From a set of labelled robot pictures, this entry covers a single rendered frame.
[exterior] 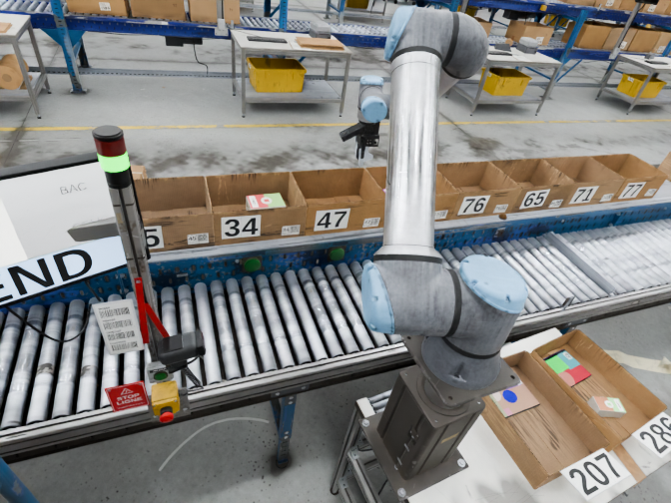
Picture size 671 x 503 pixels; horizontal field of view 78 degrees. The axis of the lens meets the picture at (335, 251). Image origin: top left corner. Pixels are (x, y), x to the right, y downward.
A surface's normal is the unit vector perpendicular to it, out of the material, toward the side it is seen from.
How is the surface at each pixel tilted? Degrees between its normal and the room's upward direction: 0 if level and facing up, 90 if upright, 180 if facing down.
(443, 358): 69
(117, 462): 0
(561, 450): 1
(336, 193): 89
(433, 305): 50
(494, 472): 0
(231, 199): 89
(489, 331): 87
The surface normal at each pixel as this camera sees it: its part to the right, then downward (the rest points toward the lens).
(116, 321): 0.33, 0.64
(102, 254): 0.64, 0.51
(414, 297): 0.11, -0.09
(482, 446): 0.14, -0.76
